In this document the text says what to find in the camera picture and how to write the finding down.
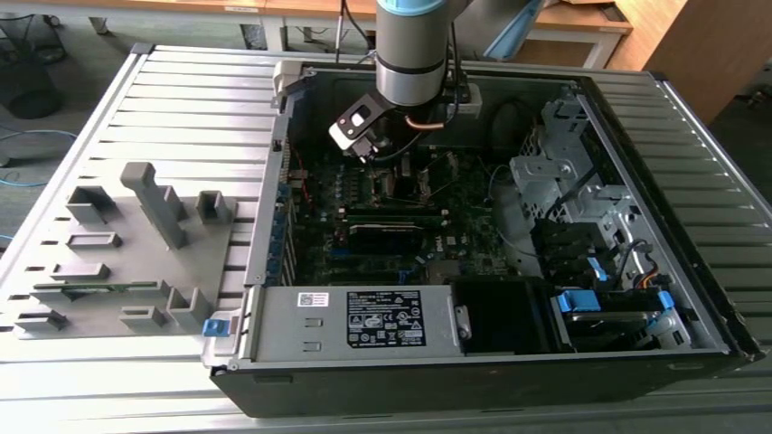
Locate black mesh waste bin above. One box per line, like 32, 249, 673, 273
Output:
0, 12, 69, 121

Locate green RAM stick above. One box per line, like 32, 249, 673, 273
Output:
32, 279, 158, 294

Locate grey power supply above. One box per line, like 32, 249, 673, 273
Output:
237, 284, 465, 363

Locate black plastic disk bay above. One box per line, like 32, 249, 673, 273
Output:
529, 220, 610, 290

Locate hard disk in blue carrier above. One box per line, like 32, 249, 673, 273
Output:
550, 288, 677, 352

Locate pale blue floor cable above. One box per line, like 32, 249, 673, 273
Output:
0, 128, 80, 189

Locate perforated metal drive cage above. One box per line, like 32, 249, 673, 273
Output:
537, 85, 644, 227

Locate wooden cabinet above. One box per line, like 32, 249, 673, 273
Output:
605, 0, 772, 126

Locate silver metal drive bracket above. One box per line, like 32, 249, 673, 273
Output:
509, 156, 577, 213

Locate silver chipset heatsink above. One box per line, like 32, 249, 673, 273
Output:
424, 260, 461, 285

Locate wooden desk white legs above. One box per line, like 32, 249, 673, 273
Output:
82, 0, 270, 35
509, 4, 634, 69
261, 0, 378, 53

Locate white framed wrist camera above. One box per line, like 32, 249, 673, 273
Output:
328, 92, 394, 151

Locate black PC case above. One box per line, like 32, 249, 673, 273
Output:
201, 58, 765, 420

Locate thick black cable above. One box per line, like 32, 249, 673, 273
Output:
488, 97, 536, 157

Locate CPU socket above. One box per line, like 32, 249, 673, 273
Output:
373, 167, 438, 207

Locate green motherboard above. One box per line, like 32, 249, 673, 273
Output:
282, 144, 544, 287

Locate pale blue teach pendant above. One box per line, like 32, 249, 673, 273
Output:
481, 0, 548, 62

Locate black graphics card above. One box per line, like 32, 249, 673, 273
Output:
348, 221, 428, 258

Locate wire locking lever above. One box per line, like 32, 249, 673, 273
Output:
432, 152, 453, 203

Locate metal socket cover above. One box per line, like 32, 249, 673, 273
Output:
414, 166, 436, 203

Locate thin grey wire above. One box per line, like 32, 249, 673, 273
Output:
485, 163, 521, 201
497, 225, 538, 259

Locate grey parts rack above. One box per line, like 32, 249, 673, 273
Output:
12, 161, 242, 341

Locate coloured power wire bundle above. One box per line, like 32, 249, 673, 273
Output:
624, 238, 672, 293

